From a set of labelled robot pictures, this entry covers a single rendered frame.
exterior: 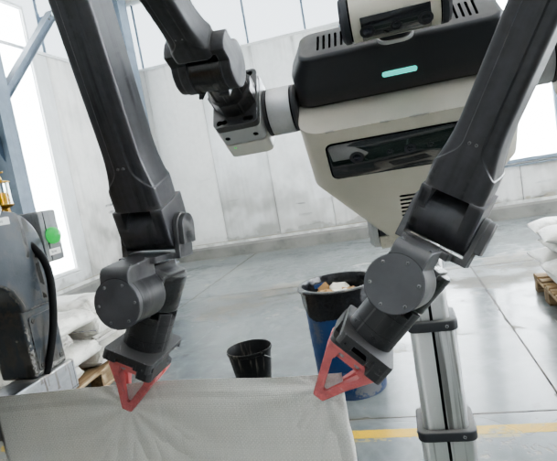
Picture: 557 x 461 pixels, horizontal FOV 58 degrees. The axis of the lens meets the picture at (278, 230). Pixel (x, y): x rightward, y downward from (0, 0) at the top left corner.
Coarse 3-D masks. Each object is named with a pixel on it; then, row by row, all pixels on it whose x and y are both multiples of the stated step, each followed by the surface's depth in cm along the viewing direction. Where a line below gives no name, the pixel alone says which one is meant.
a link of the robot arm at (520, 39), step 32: (512, 0) 42; (544, 0) 40; (512, 32) 42; (544, 32) 41; (512, 64) 43; (544, 64) 44; (480, 96) 45; (512, 96) 44; (480, 128) 46; (512, 128) 46; (448, 160) 48; (480, 160) 47; (448, 192) 49; (480, 192) 48; (416, 224) 52; (448, 224) 50; (480, 224) 51
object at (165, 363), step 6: (168, 354) 65; (162, 360) 63; (168, 360) 66; (156, 366) 61; (162, 366) 64; (168, 366) 67; (126, 372) 67; (138, 372) 61; (156, 372) 62; (126, 378) 67; (138, 378) 61; (144, 378) 61; (150, 378) 61
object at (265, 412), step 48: (192, 384) 64; (240, 384) 61; (288, 384) 59; (0, 432) 71; (48, 432) 70; (96, 432) 68; (144, 432) 67; (192, 432) 65; (240, 432) 62; (288, 432) 60; (336, 432) 59
